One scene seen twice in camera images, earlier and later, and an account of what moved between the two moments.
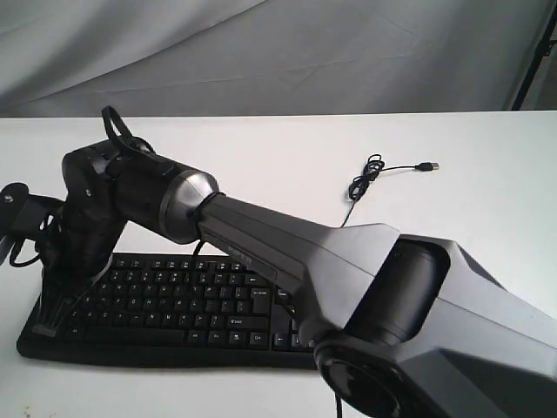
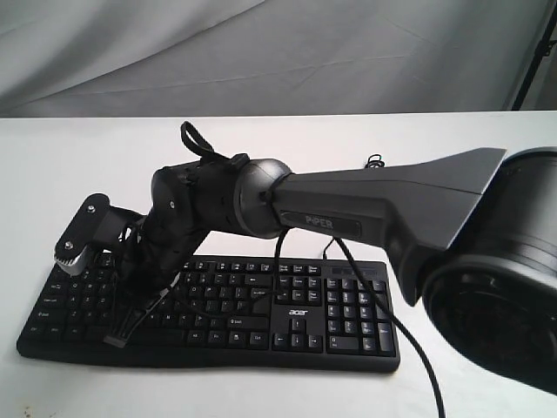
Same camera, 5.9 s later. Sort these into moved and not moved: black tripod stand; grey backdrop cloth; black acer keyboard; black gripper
Moved: black gripper
Not moved: grey backdrop cloth; black tripod stand; black acer keyboard
